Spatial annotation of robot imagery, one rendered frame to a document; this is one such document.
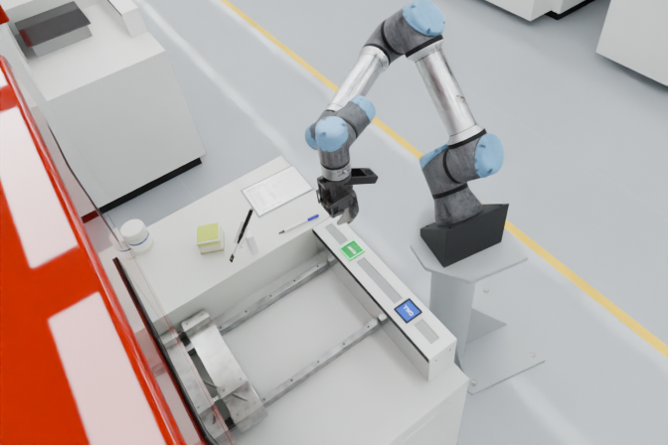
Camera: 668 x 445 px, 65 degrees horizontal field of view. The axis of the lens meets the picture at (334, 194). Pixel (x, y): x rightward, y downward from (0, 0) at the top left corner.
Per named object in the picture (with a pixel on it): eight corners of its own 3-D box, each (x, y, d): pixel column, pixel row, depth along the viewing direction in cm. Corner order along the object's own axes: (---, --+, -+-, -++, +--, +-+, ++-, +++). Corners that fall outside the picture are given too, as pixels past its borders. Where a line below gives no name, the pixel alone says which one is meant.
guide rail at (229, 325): (189, 357, 157) (186, 352, 154) (186, 352, 158) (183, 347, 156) (328, 268, 173) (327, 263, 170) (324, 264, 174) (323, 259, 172)
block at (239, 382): (224, 402, 140) (221, 398, 138) (219, 392, 142) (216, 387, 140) (250, 384, 143) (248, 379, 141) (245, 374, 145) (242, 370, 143)
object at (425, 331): (428, 382, 144) (429, 361, 134) (317, 253, 177) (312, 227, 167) (454, 363, 147) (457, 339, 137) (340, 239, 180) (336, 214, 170)
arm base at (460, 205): (475, 207, 174) (465, 179, 174) (489, 210, 159) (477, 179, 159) (432, 223, 174) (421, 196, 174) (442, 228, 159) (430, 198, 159)
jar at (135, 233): (136, 258, 165) (124, 240, 158) (128, 244, 169) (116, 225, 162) (157, 247, 167) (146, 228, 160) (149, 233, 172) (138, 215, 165)
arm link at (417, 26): (474, 174, 166) (399, 13, 159) (515, 163, 154) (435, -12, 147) (453, 191, 158) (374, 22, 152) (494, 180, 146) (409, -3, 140)
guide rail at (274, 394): (230, 433, 141) (227, 429, 138) (227, 427, 142) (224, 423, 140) (379, 328, 156) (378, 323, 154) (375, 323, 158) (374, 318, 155)
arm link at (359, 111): (338, 102, 139) (315, 128, 133) (365, 88, 130) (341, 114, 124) (357, 125, 141) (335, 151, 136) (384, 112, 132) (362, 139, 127)
